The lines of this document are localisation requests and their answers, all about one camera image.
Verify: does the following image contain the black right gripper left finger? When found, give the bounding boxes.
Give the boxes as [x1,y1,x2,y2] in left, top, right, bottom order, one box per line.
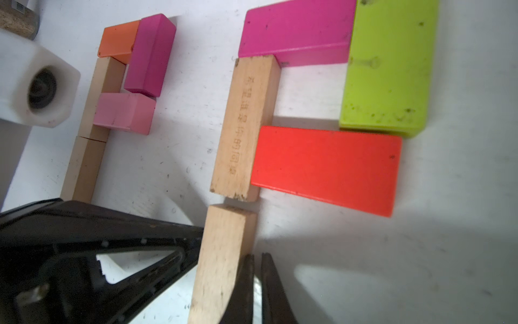
[220,255,254,324]

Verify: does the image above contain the glass spice jar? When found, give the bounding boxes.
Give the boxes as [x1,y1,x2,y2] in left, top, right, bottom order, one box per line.
[1,0,40,41]

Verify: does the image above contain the red block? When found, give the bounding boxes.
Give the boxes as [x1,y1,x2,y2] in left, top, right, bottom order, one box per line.
[251,126,403,217]

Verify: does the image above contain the magenta block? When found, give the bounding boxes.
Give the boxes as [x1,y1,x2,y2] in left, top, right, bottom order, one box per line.
[238,0,356,67]
[124,13,176,97]

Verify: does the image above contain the orange block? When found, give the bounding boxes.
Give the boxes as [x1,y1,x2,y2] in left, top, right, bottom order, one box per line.
[98,20,140,65]

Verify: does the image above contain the light pink block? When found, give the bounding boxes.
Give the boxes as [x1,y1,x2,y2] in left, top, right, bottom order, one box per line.
[93,93,156,135]

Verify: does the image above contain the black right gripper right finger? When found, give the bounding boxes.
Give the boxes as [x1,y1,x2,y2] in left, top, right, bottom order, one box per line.
[260,253,298,324]

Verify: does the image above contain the long wooden block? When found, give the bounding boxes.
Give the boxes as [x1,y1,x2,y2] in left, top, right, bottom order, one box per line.
[60,136,106,203]
[77,56,127,143]

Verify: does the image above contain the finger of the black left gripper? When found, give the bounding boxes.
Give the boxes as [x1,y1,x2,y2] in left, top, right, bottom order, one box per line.
[1,198,203,323]

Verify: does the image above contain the wooden cylinder block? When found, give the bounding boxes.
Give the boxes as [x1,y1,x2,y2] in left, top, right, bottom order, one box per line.
[210,55,281,202]
[188,205,258,323]

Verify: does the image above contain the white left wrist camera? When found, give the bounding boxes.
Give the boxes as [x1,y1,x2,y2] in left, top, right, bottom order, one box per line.
[1,29,80,128]

